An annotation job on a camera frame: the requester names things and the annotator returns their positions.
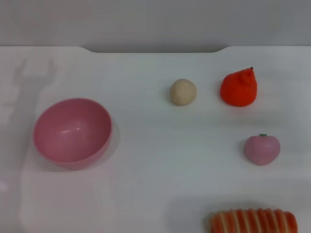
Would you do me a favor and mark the pink plastic bowl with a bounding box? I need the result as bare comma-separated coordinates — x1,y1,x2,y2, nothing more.
33,98,114,170

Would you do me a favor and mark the pink toy peach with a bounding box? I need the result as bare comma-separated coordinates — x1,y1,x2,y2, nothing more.
243,133,281,166

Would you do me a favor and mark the beige round bun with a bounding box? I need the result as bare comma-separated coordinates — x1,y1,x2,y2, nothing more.
170,78,198,106

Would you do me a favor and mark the red orange toy pear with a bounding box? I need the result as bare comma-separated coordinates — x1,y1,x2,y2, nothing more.
220,67,258,107

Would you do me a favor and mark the orange white striped toy bread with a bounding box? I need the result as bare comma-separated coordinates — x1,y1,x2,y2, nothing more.
209,208,298,233

